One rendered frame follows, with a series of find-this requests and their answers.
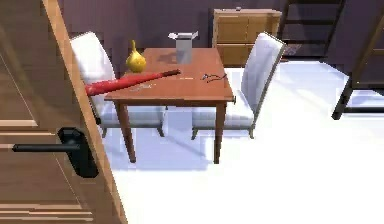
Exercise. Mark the brown wooden table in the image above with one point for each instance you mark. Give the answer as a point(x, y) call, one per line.
point(186, 85)

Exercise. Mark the black eyeglasses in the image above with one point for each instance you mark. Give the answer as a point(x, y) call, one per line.
point(213, 77)

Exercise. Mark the grey open box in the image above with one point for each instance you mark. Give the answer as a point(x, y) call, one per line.
point(184, 48)

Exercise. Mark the red baseball bat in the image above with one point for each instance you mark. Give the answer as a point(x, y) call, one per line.
point(123, 82)

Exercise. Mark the yellow gourd vase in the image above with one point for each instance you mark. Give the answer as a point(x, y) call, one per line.
point(135, 61)

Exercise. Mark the white upholstered chair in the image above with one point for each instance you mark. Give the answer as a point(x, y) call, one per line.
point(91, 60)
point(258, 73)

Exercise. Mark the light wooden chest of drawers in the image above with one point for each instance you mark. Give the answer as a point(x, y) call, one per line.
point(245, 35)

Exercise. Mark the dark wooden ladder shelf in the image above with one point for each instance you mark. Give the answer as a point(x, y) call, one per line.
point(311, 26)
point(361, 76)

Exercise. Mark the brown wooden room door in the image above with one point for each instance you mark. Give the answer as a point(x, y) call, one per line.
point(33, 83)

